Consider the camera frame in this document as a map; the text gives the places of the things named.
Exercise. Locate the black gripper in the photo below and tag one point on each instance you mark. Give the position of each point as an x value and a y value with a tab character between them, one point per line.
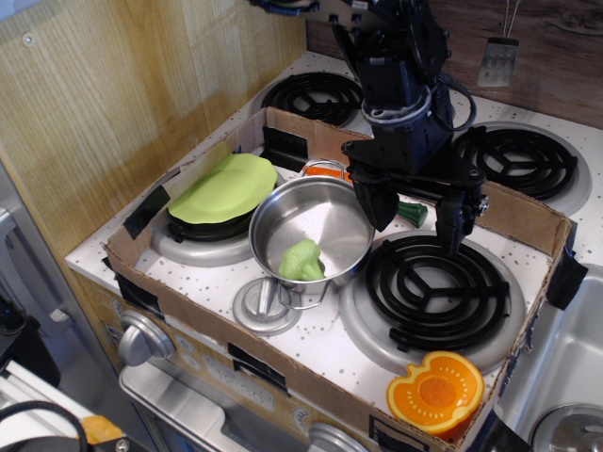
411	152

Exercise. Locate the green toy broccoli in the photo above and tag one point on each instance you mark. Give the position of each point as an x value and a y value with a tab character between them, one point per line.
301	262

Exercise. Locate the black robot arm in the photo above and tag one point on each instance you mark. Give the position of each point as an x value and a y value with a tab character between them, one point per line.
396	50

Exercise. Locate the silver steel pan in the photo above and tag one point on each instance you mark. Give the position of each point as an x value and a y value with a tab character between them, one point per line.
323	209

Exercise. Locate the orange toy carrot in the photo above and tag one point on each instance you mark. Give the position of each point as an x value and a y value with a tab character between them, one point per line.
415	213

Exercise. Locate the front right black burner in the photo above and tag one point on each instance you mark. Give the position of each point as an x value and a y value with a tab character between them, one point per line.
412	298

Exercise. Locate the black burner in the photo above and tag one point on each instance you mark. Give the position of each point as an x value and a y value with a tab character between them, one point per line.
412	298
329	97
206	244
530	160

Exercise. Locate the back right black burner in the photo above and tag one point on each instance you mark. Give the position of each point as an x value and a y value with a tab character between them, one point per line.
530	160

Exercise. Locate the back left black burner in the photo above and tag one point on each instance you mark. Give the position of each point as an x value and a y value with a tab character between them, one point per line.
329	97

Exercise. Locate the hanging metal spatula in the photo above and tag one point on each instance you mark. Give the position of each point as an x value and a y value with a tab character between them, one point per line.
500	53

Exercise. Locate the green plate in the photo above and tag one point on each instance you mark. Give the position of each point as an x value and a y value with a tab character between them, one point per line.
232	189

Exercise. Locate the silver centre stove knob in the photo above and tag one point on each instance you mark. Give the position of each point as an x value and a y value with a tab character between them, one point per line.
257	307

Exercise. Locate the orange toy pepper half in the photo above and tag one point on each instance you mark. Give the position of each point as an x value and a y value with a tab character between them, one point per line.
437	395

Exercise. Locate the front left black burner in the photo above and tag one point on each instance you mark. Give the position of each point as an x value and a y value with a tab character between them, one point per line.
206	244

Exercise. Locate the silver sink basin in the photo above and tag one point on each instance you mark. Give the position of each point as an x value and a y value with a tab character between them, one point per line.
562	367

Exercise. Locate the brown cardboard fence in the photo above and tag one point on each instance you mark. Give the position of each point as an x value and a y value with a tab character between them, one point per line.
250	270

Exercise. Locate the silver bottom oven knob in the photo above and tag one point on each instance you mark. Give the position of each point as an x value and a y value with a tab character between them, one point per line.
326	438

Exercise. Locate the silver oven knob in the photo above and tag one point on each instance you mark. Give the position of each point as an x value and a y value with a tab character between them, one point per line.
326	438
142	340

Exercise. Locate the silver left oven knob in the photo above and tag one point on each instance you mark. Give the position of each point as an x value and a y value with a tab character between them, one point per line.
142	340

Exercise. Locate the silver oven door handle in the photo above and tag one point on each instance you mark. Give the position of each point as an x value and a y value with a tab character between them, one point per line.
190	415

